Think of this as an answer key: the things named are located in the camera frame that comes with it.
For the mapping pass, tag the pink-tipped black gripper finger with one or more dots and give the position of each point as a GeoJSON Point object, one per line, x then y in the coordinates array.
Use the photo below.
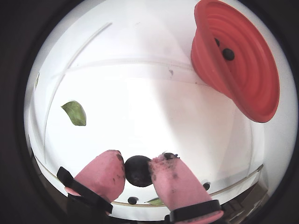
{"type": "Point", "coordinates": [98, 177]}
{"type": "Point", "coordinates": [177, 184]}

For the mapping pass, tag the dark blue blueberry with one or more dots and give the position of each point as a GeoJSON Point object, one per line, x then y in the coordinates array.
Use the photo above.
{"type": "Point", "coordinates": [217, 42]}
{"type": "Point", "coordinates": [132, 200]}
{"type": "Point", "coordinates": [137, 171]}
{"type": "Point", "coordinates": [228, 54]}
{"type": "Point", "coordinates": [206, 186]}

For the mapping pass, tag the red collapsible silicone cup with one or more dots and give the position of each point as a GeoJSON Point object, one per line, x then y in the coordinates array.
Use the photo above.
{"type": "Point", "coordinates": [254, 81]}

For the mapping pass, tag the thin wooden rod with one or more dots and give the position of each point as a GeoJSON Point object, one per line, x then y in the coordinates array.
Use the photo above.
{"type": "Point", "coordinates": [236, 180]}

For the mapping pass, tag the small green leaf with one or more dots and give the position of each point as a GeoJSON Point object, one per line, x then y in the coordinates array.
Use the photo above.
{"type": "Point", "coordinates": [37, 81]}

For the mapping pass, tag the straight translucent plastic tube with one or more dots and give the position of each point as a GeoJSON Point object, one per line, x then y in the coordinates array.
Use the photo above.
{"type": "Point", "coordinates": [140, 60]}

